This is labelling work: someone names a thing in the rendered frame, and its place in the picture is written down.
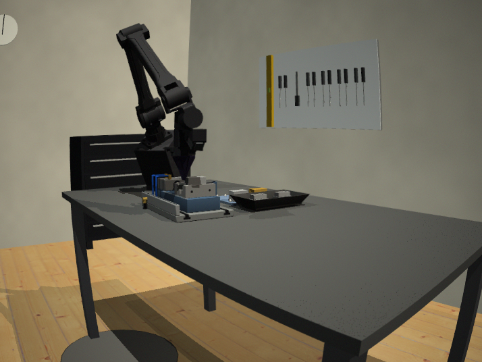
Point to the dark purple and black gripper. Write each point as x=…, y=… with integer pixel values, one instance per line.
x=183, y=157

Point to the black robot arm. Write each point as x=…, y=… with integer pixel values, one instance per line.
x=171, y=91

